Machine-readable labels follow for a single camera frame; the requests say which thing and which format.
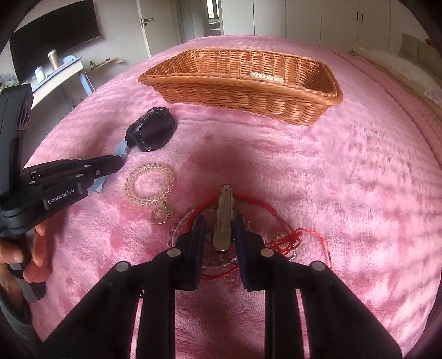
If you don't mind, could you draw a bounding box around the white door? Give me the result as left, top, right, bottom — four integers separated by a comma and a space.
136, 0, 184, 58

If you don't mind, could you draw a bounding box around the white wardrobe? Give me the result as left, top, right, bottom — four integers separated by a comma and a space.
251, 0, 429, 53

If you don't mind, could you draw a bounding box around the red string bracelet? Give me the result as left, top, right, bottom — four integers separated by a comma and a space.
186, 194, 333, 281

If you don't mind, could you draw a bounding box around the cream pillow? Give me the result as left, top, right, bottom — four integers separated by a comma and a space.
356, 46, 441, 99

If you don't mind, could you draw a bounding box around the clear glass dish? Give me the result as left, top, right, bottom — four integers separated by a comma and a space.
168, 206, 298, 274

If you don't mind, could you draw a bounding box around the pink fluffy blanket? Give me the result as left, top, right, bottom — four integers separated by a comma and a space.
21, 35, 442, 359

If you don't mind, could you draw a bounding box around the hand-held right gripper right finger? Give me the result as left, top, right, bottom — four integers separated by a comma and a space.
232, 213, 403, 359

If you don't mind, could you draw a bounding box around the beige headboard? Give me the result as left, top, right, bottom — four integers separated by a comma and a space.
400, 32, 442, 71

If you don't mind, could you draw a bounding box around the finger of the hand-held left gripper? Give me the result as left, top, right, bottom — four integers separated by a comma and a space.
29, 172, 108, 194
23, 139, 130, 177

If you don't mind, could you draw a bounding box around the person's left forearm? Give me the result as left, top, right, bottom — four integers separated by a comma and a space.
0, 288, 35, 347

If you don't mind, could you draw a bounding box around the person's left hand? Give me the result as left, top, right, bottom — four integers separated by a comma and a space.
0, 220, 49, 294

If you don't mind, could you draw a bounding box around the black smartwatch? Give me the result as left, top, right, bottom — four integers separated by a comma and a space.
125, 107, 175, 153

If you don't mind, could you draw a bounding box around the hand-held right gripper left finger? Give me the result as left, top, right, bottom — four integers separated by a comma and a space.
37, 213, 207, 359

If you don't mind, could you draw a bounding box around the beige hair clip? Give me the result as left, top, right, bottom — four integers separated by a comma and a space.
211, 184, 236, 253

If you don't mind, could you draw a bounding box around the black television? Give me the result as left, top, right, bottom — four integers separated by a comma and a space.
10, 0, 101, 84

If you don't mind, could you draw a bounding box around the white desk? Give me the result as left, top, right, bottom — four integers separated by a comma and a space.
21, 55, 94, 112

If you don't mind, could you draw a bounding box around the clear coil bracelet heart charm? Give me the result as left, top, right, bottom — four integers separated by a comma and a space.
124, 163, 176, 226

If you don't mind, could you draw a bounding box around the white bead bracelet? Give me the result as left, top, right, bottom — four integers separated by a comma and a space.
249, 72, 285, 83

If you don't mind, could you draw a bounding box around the brown wicker basket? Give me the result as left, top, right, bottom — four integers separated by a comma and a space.
138, 49, 344, 127

